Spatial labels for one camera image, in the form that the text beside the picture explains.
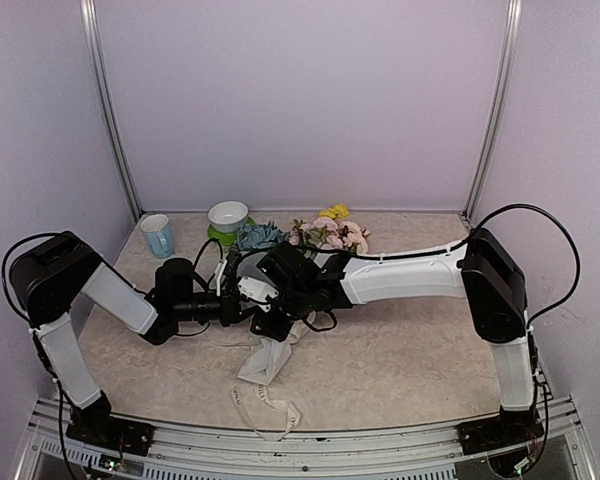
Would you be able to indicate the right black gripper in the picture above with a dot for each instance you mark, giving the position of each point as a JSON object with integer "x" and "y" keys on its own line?
{"x": 272, "y": 331}

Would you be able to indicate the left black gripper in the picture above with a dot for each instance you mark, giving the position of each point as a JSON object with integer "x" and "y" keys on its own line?
{"x": 231, "y": 311}

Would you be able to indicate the cream printed ribbon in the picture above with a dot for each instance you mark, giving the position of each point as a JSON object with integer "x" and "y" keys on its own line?
{"x": 292, "y": 414}

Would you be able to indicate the pink fake flower bunch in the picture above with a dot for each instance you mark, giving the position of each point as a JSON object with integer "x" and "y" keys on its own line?
{"x": 325, "y": 233}

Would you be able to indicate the yellow fake flower stem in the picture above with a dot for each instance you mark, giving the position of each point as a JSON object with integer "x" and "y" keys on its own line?
{"x": 335, "y": 212}

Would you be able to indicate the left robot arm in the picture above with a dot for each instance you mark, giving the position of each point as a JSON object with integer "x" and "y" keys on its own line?
{"x": 50, "y": 277}

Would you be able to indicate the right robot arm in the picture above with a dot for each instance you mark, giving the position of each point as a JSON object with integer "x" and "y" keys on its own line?
{"x": 301, "y": 280}

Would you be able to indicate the green plate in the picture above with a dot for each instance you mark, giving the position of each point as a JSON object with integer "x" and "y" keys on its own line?
{"x": 226, "y": 233}

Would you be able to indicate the white ceramic bowl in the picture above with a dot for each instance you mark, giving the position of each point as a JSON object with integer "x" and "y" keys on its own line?
{"x": 228, "y": 216}

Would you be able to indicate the light blue mug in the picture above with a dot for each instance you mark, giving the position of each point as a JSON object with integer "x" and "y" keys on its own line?
{"x": 158, "y": 235}

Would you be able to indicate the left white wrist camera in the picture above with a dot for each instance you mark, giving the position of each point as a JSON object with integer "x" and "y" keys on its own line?
{"x": 225, "y": 271}

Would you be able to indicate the right aluminium frame post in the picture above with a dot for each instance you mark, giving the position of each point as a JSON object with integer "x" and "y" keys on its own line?
{"x": 497, "y": 107}

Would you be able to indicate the aluminium frame post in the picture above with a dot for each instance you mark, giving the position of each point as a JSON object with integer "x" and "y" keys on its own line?
{"x": 497, "y": 107}
{"x": 89, "y": 17}

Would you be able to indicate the front aluminium rail base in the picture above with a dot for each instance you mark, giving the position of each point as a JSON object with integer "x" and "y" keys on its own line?
{"x": 185, "y": 451}

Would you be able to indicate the left aluminium frame post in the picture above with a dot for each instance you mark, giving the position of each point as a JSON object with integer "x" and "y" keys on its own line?
{"x": 89, "y": 17}

